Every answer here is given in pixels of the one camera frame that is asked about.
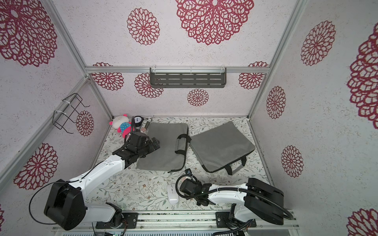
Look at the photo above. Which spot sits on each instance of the grey laptop bag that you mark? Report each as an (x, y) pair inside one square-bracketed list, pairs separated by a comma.
[(223, 147), (171, 156)]

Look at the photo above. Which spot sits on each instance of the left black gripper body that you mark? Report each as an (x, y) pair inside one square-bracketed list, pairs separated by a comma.
[(149, 147)]

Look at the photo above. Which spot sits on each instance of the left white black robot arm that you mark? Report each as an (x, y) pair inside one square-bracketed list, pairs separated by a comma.
[(66, 204)]

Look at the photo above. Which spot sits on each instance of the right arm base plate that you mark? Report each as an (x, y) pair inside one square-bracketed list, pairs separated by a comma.
[(225, 220)]

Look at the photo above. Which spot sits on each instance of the small striped tool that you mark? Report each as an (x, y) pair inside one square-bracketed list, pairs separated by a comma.
[(145, 125)]

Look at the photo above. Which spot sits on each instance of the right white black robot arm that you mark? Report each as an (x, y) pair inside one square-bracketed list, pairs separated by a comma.
[(249, 201)]

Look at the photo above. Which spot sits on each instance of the aluminium front rail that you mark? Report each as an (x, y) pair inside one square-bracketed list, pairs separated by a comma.
[(191, 220)]

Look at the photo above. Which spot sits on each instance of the black wire wall rack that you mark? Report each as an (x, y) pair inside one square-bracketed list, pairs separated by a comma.
[(61, 117)]

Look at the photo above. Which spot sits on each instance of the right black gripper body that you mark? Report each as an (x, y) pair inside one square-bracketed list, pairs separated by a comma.
[(185, 183)]

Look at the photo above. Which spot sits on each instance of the pink white plush toy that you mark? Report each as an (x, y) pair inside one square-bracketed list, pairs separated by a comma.
[(122, 124)]

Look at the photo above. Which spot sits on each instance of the white computer mouse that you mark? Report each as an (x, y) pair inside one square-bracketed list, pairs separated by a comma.
[(173, 196)]

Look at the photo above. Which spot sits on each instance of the black round gauge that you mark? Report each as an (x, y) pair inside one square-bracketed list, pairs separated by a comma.
[(138, 120)]

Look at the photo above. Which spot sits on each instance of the grey metal wall shelf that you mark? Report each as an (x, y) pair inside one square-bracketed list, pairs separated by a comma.
[(188, 78)]

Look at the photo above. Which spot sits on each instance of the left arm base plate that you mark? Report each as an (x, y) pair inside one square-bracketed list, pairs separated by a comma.
[(128, 220)]

